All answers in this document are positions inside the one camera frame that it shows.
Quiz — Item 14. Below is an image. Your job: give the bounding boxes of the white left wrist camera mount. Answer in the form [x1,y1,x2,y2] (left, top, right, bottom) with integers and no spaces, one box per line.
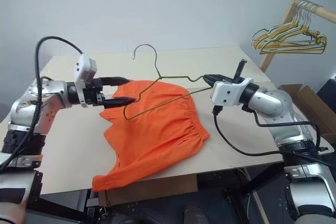
[73,54,98,108]

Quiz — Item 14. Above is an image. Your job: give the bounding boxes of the open brown cardboard box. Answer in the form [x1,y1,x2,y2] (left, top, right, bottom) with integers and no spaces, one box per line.
[278,84,336,143]

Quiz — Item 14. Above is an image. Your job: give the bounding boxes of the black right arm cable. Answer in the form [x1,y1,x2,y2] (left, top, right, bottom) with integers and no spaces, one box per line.
[211,104,336,168]

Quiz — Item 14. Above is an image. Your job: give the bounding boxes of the orange shorts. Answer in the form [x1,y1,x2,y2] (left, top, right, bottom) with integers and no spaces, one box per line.
[91,79,211,193]

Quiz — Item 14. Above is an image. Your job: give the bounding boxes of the pale green wire hanger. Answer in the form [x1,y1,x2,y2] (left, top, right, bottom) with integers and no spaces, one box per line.
[259,2,328,55]

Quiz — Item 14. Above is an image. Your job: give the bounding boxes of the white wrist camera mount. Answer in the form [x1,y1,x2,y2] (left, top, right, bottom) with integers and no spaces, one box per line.
[211,77,254,107]
[73,54,98,108]

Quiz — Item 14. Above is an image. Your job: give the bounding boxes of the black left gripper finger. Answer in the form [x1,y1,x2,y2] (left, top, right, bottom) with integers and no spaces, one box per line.
[99,76,132,87]
[103,97,136,110]

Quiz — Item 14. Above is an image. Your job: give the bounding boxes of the flat brown cardboard piece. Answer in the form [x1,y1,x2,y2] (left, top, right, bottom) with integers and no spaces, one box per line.
[98,174,198,207]

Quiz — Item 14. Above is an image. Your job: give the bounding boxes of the white wire hanger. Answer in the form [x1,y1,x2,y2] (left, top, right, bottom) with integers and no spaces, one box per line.
[253,1,320,49]

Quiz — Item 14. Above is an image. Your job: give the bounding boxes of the thin light wooden batten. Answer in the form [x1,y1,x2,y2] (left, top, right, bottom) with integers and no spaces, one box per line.
[252,189,269,224]

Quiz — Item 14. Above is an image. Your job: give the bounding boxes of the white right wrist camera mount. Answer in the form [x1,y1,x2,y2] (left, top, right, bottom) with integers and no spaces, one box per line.
[211,77,254,107]

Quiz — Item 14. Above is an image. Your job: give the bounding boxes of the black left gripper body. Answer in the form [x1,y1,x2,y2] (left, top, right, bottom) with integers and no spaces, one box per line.
[83,77,106,107]

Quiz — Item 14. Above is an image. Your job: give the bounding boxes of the dark framed panel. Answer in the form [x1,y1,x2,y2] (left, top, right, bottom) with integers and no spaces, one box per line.
[316,73,336,101]

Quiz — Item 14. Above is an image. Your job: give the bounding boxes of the black metal table frame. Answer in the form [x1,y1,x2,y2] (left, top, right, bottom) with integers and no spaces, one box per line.
[28,166,287,224]

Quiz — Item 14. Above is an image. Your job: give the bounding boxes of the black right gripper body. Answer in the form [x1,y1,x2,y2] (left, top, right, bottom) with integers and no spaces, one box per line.
[233,59,248,84]

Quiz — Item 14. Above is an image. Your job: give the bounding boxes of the bunch of wire hangers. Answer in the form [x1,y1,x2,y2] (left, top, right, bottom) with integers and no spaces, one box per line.
[251,0,328,50]

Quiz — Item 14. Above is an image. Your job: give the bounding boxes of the wooden clothes rack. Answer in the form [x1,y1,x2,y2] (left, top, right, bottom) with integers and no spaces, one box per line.
[258,0,336,72]

